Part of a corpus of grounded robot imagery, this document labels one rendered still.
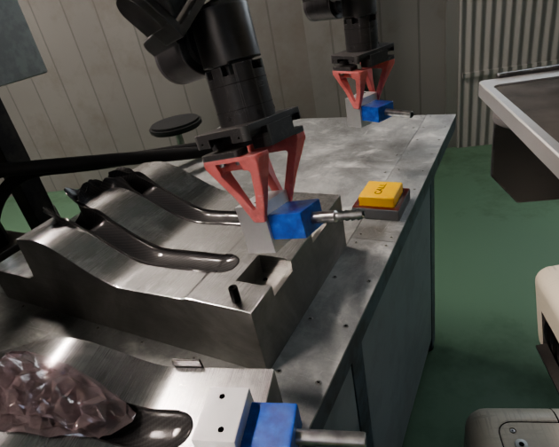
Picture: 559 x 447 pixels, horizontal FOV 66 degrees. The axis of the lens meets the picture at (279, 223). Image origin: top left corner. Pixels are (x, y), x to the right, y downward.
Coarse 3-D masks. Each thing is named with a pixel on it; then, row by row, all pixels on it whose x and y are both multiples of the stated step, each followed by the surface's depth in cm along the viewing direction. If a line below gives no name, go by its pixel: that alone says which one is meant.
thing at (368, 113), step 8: (368, 96) 80; (376, 96) 82; (368, 104) 80; (376, 104) 79; (384, 104) 78; (392, 104) 79; (352, 112) 82; (360, 112) 80; (368, 112) 79; (376, 112) 77; (384, 112) 78; (392, 112) 77; (400, 112) 75; (408, 112) 74; (352, 120) 82; (360, 120) 81; (368, 120) 80; (376, 120) 78
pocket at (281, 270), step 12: (252, 264) 52; (264, 264) 53; (276, 264) 52; (288, 264) 51; (240, 276) 50; (252, 276) 52; (264, 276) 53; (276, 276) 53; (288, 276) 51; (276, 288) 49
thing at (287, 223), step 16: (272, 192) 47; (240, 208) 45; (272, 208) 45; (288, 208) 44; (304, 208) 43; (320, 208) 45; (240, 224) 46; (256, 224) 45; (272, 224) 44; (288, 224) 43; (304, 224) 43; (320, 224) 45; (256, 240) 46; (272, 240) 45; (288, 240) 47
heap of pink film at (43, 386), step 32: (32, 352) 40; (0, 384) 37; (32, 384) 38; (64, 384) 38; (96, 384) 40; (0, 416) 36; (32, 416) 36; (64, 416) 36; (96, 416) 37; (128, 416) 39
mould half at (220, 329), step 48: (192, 192) 71; (48, 240) 57; (96, 240) 59; (192, 240) 60; (240, 240) 57; (336, 240) 63; (48, 288) 63; (96, 288) 56; (144, 288) 52; (192, 288) 50; (240, 288) 48; (288, 288) 51; (144, 336) 57; (192, 336) 51; (240, 336) 47; (288, 336) 52
